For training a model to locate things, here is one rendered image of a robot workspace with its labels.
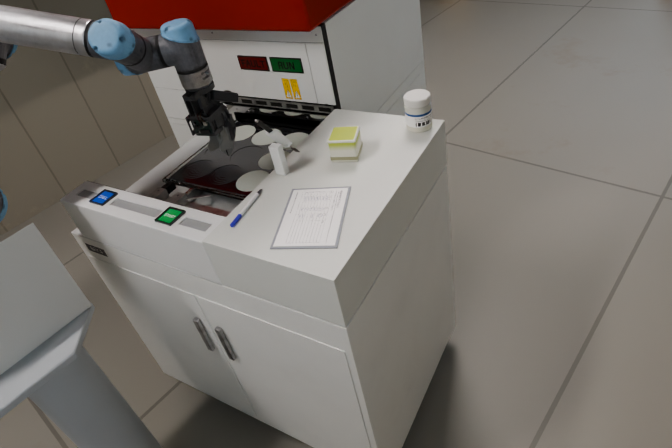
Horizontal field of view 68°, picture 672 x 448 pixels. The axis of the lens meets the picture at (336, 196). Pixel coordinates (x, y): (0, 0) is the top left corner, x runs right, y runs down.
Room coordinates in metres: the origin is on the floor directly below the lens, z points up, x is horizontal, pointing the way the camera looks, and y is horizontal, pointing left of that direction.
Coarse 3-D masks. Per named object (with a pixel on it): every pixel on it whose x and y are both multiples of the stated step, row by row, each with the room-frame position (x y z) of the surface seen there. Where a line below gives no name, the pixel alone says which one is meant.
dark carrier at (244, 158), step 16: (256, 128) 1.50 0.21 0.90; (272, 128) 1.47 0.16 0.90; (288, 128) 1.45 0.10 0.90; (240, 144) 1.41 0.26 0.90; (192, 160) 1.38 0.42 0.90; (208, 160) 1.36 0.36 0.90; (224, 160) 1.33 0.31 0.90; (240, 160) 1.32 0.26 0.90; (256, 160) 1.29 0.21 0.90; (176, 176) 1.30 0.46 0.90; (192, 176) 1.28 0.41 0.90; (208, 176) 1.26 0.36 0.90; (224, 176) 1.25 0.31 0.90; (240, 176) 1.22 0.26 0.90; (240, 192) 1.14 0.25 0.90
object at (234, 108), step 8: (232, 104) 1.63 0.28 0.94; (240, 104) 1.62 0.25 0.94; (232, 112) 1.63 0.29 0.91; (248, 112) 1.59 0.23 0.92; (256, 112) 1.56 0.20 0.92; (264, 112) 1.54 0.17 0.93; (272, 112) 1.52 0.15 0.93; (280, 112) 1.50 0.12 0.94; (288, 112) 1.48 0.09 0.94; (296, 112) 1.46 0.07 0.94; (304, 112) 1.45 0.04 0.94; (312, 112) 1.44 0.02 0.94; (240, 120) 1.64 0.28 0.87; (312, 120) 1.43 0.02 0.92; (320, 120) 1.41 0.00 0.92; (296, 128) 1.49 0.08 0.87
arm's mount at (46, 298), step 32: (32, 224) 0.91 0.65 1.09; (0, 256) 0.85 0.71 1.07; (32, 256) 0.89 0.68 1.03; (0, 288) 0.83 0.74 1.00; (32, 288) 0.86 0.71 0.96; (64, 288) 0.89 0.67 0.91; (0, 320) 0.80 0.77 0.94; (32, 320) 0.83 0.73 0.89; (64, 320) 0.87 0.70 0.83; (0, 352) 0.78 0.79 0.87
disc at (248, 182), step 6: (246, 174) 1.23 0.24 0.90; (252, 174) 1.22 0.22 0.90; (258, 174) 1.21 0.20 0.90; (264, 174) 1.21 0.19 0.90; (240, 180) 1.20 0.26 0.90; (246, 180) 1.20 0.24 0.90; (252, 180) 1.19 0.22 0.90; (258, 180) 1.18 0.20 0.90; (240, 186) 1.17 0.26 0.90; (246, 186) 1.17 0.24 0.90; (252, 186) 1.16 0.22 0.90
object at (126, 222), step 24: (72, 192) 1.24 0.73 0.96; (96, 192) 1.21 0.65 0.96; (120, 192) 1.18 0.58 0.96; (72, 216) 1.21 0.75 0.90; (96, 216) 1.13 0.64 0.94; (120, 216) 1.06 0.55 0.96; (144, 216) 1.04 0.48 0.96; (192, 216) 1.00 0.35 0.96; (216, 216) 0.97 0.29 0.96; (96, 240) 1.18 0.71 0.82; (120, 240) 1.10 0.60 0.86; (144, 240) 1.02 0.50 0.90; (168, 240) 0.96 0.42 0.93; (192, 240) 0.90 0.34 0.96; (168, 264) 0.99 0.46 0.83; (192, 264) 0.93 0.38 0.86
